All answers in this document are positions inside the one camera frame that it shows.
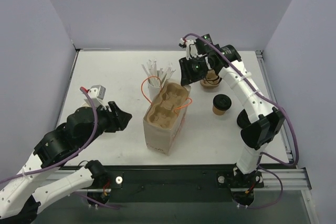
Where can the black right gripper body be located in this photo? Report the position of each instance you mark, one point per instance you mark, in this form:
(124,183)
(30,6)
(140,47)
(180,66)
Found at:
(188,69)

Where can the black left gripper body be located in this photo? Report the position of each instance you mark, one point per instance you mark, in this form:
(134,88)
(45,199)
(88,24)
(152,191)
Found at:
(112,118)

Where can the beige paper takeout bag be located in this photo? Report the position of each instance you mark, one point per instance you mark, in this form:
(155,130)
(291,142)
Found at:
(161,140)

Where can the single brown pulp carrier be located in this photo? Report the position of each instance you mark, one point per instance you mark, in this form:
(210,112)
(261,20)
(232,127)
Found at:
(167,105)

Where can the black plastic cup lid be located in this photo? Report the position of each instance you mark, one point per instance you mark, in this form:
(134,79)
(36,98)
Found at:
(222,102)

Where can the brown paper coffee cup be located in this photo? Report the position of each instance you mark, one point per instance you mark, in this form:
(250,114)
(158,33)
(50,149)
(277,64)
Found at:
(218,111)

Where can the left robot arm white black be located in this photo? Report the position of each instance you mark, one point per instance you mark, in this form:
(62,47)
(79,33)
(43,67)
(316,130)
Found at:
(24,198)

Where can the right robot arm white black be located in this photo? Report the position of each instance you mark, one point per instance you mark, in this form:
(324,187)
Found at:
(264,118)

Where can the brown pulp cup carrier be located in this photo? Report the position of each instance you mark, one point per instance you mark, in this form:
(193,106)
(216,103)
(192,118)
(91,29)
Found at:
(211,81)

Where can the stack of paper cups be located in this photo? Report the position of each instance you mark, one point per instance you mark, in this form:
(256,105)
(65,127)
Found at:
(86,104)

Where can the wrapped white straws bundle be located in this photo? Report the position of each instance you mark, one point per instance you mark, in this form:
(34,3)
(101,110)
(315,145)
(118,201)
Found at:
(157,76)

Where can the white straw holder cup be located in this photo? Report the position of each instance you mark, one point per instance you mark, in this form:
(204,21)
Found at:
(153,89)

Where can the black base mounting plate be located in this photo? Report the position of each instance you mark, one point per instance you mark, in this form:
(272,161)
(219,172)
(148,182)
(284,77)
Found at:
(176,184)

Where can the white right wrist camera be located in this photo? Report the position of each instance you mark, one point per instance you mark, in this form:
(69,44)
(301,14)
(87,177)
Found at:
(190,46)

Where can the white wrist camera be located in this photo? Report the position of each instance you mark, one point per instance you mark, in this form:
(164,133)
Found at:
(190,46)
(95,95)

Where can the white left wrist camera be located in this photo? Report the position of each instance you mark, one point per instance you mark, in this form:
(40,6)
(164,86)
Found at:
(95,95)

